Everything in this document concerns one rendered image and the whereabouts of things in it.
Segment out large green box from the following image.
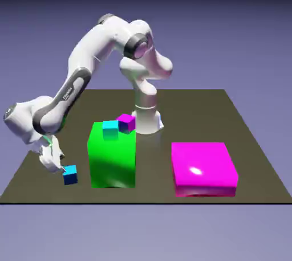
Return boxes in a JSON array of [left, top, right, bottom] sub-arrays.
[[87, 121, 136, 189]]

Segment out small blue cube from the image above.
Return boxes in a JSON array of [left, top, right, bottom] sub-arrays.
[[62, 165, 79, 186]]

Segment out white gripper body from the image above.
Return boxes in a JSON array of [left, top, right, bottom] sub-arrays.
[[39, 134, 65, 173]]

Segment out small magenta cube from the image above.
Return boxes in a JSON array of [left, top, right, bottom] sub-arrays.
[[116, 113, 136, 134]]

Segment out small cyan cube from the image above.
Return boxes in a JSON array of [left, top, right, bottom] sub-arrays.
[[102, 120, 119, 141]]

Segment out large magenta box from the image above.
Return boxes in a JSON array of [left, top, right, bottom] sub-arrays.
[[171, 142, 240, 198]]

